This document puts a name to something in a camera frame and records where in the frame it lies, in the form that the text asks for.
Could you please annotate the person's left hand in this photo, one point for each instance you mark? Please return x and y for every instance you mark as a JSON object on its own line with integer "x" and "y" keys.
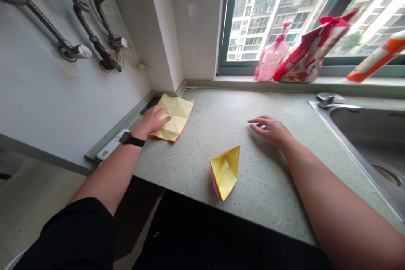
{"x": 151, "y": 123}

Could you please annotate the person's right hand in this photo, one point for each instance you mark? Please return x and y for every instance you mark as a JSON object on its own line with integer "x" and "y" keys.
{"x": 274, "y": 132}

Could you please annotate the yellow paper sheet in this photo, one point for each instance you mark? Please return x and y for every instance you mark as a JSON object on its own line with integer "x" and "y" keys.
{"x": 178, "y": 115}

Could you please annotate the black phone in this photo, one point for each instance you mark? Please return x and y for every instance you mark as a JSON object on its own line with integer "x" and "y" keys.
{"x": 151, "y": 104}

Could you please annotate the white rectangular device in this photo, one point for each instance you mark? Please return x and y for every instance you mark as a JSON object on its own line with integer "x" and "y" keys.
{"x": 109, "y": 148}

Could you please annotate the yellow folded paper boat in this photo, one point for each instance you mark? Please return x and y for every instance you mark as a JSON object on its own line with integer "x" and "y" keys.
{"x": 225, "y": 172}

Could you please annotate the chrome sink faucet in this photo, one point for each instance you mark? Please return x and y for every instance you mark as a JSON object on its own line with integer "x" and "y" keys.
{"x": 332, "y": 101}

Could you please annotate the pink pump bottle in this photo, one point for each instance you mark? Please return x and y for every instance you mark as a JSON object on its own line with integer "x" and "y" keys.
{"x": 274, "y": 58}

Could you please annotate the red refill pouch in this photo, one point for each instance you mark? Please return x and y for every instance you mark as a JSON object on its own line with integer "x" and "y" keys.
{"x": 308, "y": 56}

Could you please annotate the stainless steel sink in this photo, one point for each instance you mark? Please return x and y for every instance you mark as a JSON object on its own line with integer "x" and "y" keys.
{"x": 373, "y": 143}

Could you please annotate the person's body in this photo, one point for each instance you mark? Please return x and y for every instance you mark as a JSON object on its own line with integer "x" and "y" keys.
{"x": 227, "y": 238}

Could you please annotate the orange and white bottle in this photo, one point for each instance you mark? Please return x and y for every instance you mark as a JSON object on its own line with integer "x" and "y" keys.
{"x": 376, "y": 59}

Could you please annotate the metal wall valve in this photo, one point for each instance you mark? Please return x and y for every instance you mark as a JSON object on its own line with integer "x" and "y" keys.
{"x": 76, "y": 51}
{"x": 107, "y": 61}
{"x": 119, "y": 43}

